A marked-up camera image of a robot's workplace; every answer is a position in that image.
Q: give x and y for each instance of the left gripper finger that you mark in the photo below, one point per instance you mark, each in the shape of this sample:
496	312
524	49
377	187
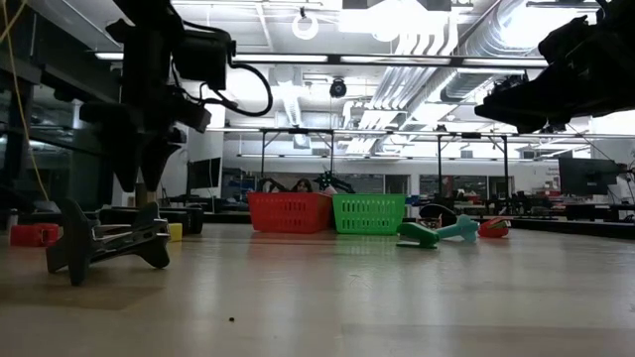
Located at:
158	163
128	163

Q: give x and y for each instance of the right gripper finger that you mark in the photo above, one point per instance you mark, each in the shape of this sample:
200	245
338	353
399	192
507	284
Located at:
536	106

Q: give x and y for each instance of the yellow staple remover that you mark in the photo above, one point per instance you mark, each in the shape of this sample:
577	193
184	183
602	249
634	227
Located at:
175	232

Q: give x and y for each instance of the black staple remover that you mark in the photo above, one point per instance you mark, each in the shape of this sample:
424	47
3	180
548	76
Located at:
74	248

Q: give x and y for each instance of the red mini stapler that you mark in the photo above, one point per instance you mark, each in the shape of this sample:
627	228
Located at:
493	228
35	235

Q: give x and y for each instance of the green mini stapler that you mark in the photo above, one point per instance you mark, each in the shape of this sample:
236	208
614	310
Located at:
419	235

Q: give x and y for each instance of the pink tape roll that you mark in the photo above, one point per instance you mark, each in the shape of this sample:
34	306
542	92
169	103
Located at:
330	190

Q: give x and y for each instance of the background black robot arm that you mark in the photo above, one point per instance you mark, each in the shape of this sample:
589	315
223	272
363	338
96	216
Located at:
337	182

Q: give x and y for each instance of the black computer monitor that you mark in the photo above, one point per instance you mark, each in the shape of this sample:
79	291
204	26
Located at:
588	176
204	173

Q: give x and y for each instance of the small white cylinder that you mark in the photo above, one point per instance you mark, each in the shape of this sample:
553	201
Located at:
12	222

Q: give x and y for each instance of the red plastic basket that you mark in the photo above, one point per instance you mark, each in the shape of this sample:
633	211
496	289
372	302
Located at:
290	213

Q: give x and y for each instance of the black office chair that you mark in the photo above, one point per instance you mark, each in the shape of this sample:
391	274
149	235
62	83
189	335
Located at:
439	210

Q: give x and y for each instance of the person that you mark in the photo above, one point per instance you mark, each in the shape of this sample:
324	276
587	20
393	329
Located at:
301	186

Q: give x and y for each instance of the green plastic basket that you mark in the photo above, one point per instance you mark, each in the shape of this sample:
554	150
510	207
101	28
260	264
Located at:
369	214

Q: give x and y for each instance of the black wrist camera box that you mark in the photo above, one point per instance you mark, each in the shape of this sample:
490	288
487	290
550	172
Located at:
203	59

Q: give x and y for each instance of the black background rig frame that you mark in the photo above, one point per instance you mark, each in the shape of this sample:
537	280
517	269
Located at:
439	163

